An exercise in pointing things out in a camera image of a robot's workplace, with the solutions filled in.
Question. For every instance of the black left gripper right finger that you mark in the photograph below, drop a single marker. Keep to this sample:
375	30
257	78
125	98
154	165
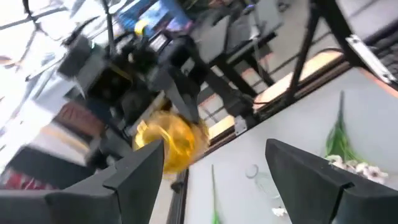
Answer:
311	186

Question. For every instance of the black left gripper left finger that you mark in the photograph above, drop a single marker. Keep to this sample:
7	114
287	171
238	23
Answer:
136	180

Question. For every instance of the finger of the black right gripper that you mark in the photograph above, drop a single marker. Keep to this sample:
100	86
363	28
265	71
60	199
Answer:
135	107
185	93

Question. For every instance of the yellow glass vase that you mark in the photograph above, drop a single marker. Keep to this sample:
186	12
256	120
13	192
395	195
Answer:
174	140

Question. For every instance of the white spotted flower bunch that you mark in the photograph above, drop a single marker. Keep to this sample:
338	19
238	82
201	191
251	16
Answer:
340	143

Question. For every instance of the red artificial tulip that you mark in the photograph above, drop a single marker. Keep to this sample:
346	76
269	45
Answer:
214	193

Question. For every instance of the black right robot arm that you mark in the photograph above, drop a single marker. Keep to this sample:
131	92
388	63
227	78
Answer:
236	99

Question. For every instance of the clear glass vase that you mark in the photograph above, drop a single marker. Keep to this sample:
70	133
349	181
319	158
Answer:
264	183

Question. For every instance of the small loose white flower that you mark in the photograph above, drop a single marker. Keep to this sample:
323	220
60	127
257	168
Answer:
279	211

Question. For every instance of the blue monitor screen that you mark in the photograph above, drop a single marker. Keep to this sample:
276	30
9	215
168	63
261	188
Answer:
161	15

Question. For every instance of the grey table mat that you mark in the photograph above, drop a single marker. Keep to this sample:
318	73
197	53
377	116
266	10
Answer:
311	124

